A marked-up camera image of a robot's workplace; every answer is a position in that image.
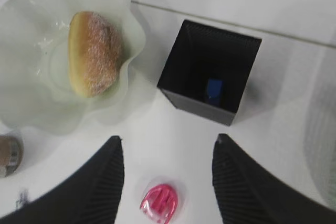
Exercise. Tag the brown Nescafe coffee bottle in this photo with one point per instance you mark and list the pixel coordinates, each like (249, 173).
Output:
(11, 154)

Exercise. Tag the green wavy glass plate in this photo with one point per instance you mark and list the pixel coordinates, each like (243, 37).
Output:
(35, 84)

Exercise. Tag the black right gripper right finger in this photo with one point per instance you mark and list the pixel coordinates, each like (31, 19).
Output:
(247, 193)

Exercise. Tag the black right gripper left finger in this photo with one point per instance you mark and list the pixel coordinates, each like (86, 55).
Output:
(91, 195)

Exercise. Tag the green woven plastic basket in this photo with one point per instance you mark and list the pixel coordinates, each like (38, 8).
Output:
(319, 149)

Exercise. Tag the black mesh pen holder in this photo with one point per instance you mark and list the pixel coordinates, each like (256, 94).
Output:
(201, 52)

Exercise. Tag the sugared bread roll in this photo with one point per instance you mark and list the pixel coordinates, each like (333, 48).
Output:
(94, 53)

